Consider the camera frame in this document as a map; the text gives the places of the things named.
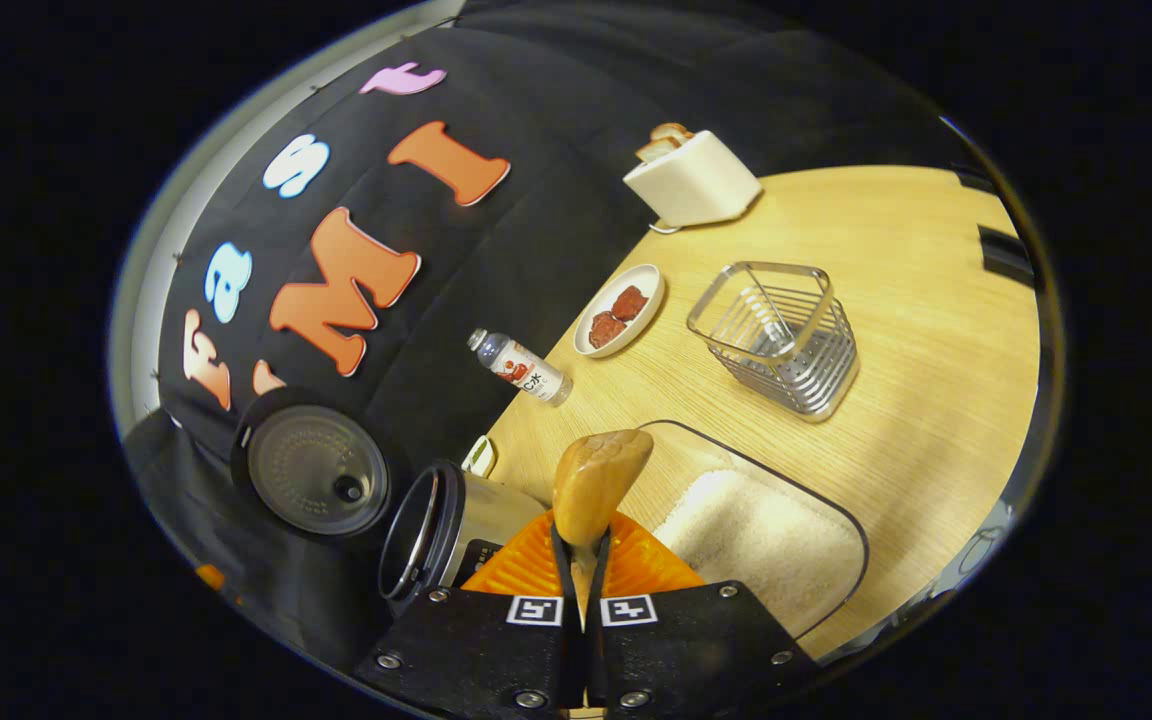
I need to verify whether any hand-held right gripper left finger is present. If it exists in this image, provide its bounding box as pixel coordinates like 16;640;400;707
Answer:
356;510;587;713

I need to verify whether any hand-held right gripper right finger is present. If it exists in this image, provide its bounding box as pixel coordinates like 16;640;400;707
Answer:
586;510;822;713

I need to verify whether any dark grey rice cooker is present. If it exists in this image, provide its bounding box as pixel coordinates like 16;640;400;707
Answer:
231;388;549;616

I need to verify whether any wooden spoon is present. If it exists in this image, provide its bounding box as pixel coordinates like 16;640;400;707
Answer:
553;429;655;631

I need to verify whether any metal wire chopstick holder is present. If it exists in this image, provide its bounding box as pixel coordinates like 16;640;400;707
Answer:
686;261;858;422

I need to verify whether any clear bottle with red label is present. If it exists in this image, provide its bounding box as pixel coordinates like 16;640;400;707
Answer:
467;328;574;408

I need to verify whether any white round plate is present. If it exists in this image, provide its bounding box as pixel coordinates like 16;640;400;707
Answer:
574;263;667;359

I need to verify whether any white toaster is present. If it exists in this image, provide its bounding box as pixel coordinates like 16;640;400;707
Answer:
622;130;763;229

